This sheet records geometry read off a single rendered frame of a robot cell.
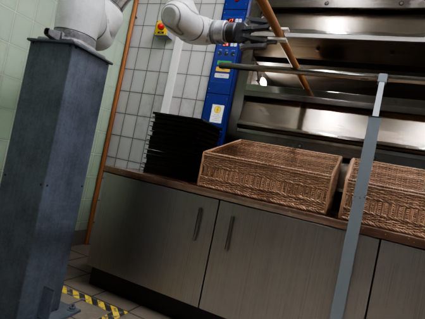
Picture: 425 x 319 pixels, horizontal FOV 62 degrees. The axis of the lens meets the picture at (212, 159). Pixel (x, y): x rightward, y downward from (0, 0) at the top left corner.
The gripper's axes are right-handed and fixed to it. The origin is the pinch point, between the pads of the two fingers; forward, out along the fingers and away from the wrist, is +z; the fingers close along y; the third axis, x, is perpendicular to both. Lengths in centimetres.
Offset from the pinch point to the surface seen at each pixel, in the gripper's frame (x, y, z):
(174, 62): -64, -6, -82
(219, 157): -16, 48, -20
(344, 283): -6, 81, 38
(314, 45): -57, -19, 2
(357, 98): -66, 3, 27
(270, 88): -66, 3, -19
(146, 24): -66, -31, -111
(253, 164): -16, 48, -4
